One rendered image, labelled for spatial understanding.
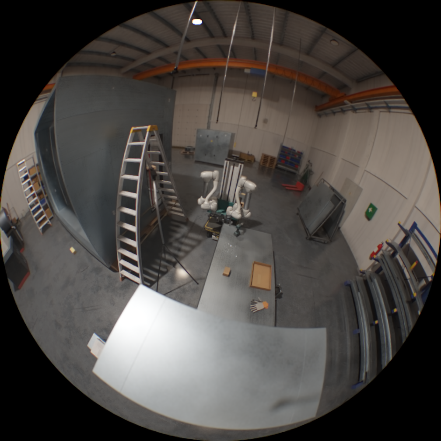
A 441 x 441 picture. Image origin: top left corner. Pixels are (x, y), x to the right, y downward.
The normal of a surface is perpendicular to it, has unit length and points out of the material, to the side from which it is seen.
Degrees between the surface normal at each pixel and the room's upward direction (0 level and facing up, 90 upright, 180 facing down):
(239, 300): 0
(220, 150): 90
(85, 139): 90
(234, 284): 0
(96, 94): 90
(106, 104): 90
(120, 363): 0
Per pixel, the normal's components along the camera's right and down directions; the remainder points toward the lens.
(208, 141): -0.26, 0.57
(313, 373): 0.14, -0.78
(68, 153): 0.95, 0.27
